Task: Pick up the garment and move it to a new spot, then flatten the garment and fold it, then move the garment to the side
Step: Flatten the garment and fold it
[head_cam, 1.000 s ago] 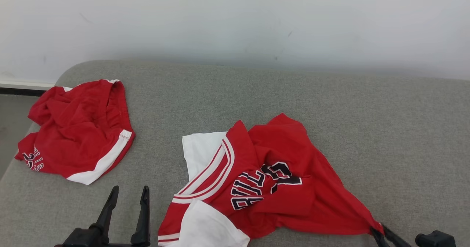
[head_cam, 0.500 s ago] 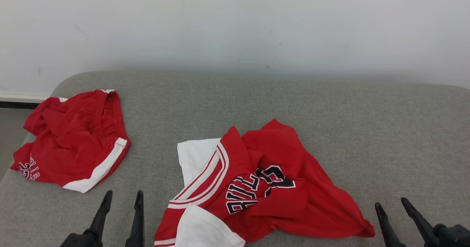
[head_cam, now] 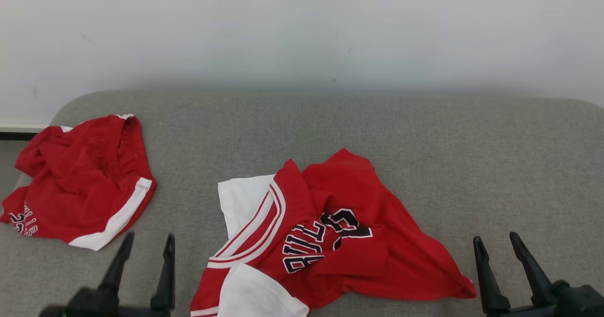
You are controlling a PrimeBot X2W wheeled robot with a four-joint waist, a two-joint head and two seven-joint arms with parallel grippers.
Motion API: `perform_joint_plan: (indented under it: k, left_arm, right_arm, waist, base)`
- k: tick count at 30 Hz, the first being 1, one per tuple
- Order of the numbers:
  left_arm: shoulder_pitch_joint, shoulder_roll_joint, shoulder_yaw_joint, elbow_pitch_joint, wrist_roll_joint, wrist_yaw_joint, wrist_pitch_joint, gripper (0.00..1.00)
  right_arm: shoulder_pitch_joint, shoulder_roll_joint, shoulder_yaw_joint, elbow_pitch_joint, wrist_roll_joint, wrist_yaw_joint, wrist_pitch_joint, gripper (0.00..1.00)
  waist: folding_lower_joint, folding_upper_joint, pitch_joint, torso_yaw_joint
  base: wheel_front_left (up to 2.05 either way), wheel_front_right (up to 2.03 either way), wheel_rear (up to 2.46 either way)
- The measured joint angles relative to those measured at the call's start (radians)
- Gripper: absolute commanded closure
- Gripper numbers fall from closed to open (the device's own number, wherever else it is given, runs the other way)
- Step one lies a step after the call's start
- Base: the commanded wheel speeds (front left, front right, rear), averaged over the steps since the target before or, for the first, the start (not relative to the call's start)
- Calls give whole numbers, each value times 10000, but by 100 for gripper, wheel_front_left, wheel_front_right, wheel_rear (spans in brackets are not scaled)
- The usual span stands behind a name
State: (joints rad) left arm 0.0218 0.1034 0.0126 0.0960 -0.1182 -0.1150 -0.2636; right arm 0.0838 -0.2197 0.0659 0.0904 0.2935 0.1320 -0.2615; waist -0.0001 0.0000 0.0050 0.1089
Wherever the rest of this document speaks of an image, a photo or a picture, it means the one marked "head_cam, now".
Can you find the red white basketball jersey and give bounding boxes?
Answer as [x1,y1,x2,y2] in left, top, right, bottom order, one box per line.
[190,148,477,317]

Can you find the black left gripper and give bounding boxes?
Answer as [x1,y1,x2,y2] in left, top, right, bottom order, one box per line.
[40,231,176,317]

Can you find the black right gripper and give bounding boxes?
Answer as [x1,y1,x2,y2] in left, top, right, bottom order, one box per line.
[473,232,567,317]

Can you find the red white-striped shorts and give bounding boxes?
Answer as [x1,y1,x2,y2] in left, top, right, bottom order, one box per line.
[0,114,157,251]

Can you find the white wall skirting board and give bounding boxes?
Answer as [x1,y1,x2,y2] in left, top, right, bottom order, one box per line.
[0,123,50,141]

